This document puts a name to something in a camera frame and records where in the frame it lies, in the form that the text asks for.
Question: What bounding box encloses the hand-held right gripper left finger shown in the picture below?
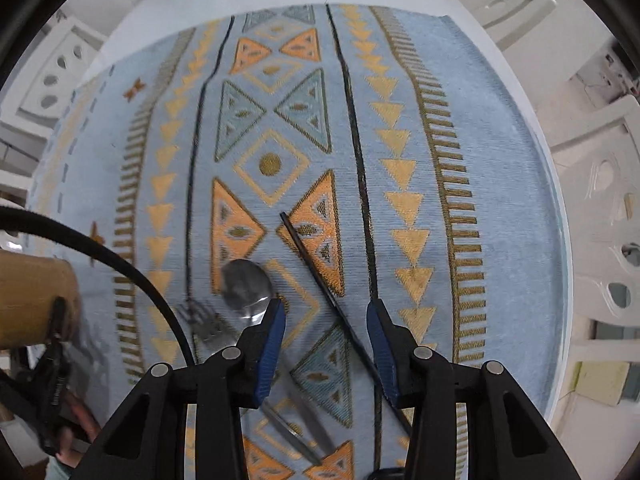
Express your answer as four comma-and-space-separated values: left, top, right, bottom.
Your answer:
75, 297, 287, 480

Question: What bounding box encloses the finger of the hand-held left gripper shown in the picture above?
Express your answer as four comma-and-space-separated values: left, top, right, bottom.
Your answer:
44, 296, 71, 356

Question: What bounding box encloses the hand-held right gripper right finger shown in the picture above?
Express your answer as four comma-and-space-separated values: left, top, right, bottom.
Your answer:
366, 299, 581, 480

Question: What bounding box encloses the wooden utensil holder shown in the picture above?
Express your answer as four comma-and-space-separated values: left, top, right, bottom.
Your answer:
0, 249, 83, 348

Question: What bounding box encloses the metal spoon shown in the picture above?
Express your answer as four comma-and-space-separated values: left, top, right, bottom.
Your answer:
220, 258, 335, 453

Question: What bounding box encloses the single black chopstick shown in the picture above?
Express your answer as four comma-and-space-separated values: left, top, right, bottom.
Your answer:
279, 211, 415, 436

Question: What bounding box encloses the person's left hand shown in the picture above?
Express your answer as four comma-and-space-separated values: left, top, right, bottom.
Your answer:
52, 392, 103, 468

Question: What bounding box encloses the pastel tiled floor mat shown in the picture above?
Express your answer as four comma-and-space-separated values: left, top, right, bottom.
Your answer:
570, 320, 640, 411

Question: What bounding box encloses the patterned blue table mat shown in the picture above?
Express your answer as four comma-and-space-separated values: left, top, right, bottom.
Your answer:
25, 4, 573, 480

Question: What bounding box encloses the black cable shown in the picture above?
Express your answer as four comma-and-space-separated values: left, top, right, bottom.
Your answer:
0, 207, 196, 367

